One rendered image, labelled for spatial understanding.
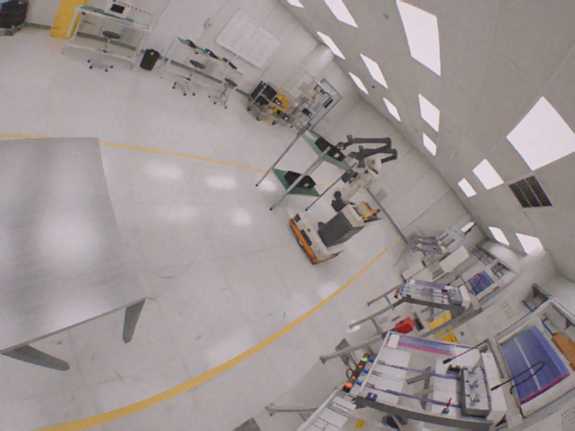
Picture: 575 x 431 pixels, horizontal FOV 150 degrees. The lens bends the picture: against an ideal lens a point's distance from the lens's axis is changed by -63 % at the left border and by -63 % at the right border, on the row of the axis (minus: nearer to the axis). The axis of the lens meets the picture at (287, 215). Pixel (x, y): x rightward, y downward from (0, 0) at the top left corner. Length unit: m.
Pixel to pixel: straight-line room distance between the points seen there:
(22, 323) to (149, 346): 0.92
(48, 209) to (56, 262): 0.18
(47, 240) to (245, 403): 1.38
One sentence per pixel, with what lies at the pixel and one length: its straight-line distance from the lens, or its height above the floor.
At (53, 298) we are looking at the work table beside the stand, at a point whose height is 0.80.
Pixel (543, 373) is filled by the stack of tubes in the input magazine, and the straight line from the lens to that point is 1.39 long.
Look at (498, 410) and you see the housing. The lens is 1.29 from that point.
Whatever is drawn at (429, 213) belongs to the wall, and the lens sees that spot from 9.60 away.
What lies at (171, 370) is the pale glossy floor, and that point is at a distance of 1.42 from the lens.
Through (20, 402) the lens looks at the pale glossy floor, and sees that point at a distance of 1.52.
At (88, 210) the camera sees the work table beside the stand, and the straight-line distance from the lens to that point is 0.76.
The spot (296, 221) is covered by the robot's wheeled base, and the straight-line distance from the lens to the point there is 2.66.
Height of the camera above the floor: 1.39
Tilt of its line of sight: 28 degrees down
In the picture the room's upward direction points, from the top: 46 degrees clockwise
